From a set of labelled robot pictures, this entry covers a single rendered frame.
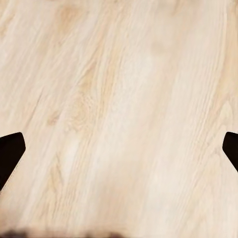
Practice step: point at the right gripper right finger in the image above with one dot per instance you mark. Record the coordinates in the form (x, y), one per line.
(230, 148)

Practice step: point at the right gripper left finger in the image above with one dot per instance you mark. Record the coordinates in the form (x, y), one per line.
(12, 148)

